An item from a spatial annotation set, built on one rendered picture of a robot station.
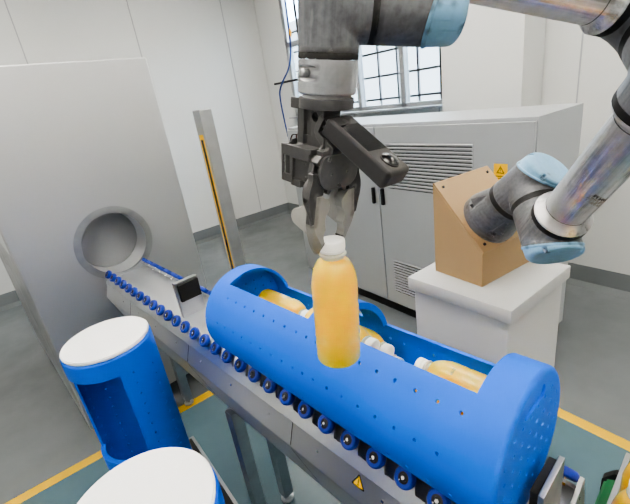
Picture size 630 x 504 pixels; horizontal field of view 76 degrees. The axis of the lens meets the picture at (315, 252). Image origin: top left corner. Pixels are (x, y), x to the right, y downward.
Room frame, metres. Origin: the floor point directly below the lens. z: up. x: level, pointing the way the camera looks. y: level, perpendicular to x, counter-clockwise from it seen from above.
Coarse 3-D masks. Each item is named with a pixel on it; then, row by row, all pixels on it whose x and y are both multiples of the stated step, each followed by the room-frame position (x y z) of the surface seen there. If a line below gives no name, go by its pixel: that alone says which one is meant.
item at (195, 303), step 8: (184, 280) 1.48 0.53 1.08; (192, 280) 1.48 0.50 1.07; (176, 288) 1.45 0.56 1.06; (184, 288) 1.46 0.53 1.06; (192, 288) 1.48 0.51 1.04; (200, 288) 1.50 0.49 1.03; (176, 296) 1.46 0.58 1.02; (184, 296) 1.45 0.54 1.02; (192, 296) 1.47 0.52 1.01; (200, 296) 1.51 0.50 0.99; (184, 304) 1.46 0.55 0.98; (192, 304) 1.48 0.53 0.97; (200, 304) 1.50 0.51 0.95; (184, 312) 1.46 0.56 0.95; (192, 312) 1.48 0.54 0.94
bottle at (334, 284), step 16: (320, 256) 0.54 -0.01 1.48; (336, 256) 0.53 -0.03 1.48; (320, 272) 0.53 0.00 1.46; (336, 272) 0.52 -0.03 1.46; (352, 272) 0.54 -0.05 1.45; (320, 288) 0.53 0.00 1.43; (336, 288) 0.52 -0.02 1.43; (352, 288) 0.53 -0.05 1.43; (320, 304) 0.53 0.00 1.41; (336, 304) 0.52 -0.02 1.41; (352, 304) 0.53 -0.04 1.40; (320, 320) 0.53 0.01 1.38; (336, 320) 0.52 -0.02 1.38; (352, 320) 0.52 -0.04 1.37; (320, 336) 0.53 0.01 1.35; (336, 336) 0.52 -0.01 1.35; (352, 336) 0.52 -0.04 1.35; (320, 352) 0.53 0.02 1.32; (336, 352) 0.52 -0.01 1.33; (352, 352) 0.52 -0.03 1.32; (336, 368) 0.52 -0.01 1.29
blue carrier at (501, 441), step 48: (240, 288) 1.15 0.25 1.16; (288, 288) 1.19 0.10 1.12; (240, 336) 0.92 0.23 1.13; (288, 336) 0.80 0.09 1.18; (384, 336) 0.90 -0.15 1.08; (288, 384) 0.77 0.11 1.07; (336, 384) 0.66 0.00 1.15; (384, 384) 0.59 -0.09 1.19; (432, 384) 0.55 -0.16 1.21; (528, 384) 0.49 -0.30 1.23; (384, 432) 0.56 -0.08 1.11; (432, 432) 0.50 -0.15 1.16; (480, 432) 0.45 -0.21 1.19; (528, 432) 0.48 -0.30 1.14; (432, 480) 0.48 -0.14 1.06; (480, 480) 0.42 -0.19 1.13; (528, 480) 0.49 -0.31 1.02
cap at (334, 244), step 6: (324, 240) 0.55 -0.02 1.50; (330, 240) 0.55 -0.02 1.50; (336, 240) 0.55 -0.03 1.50; (342, 240) 0.54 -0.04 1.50; (324, 246) 0.54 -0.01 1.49; (330, 246) 0.53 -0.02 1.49; (336, 246) 0.53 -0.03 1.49; (342, 246) 0.54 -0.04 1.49; (324, 252) 0.54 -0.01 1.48; (330, 252) 0.53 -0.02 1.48; (336, 252) 0.53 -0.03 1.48; (342, 252) 0.54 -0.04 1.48
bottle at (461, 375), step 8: (440, 360) 0.64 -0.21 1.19; (424, 368) 0.64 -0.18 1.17; (432, 368) 0.62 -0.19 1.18; (440, 368) 0.61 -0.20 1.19; (448, 368) 0.60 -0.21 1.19; (456, 368) 0.60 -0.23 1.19; (464, 368) 0.60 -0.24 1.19; (440, 376) 0.60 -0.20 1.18; (448, 376) 0.59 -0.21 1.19; (456, 376) 0.58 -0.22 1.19; (464, 376) 0.58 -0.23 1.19; (472, 376) 0.57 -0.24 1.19; (480, 376) 0.57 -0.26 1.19; (464, 384) 0.56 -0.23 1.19; (472, 384) 0.56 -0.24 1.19; (480, 384) 0.55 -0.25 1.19
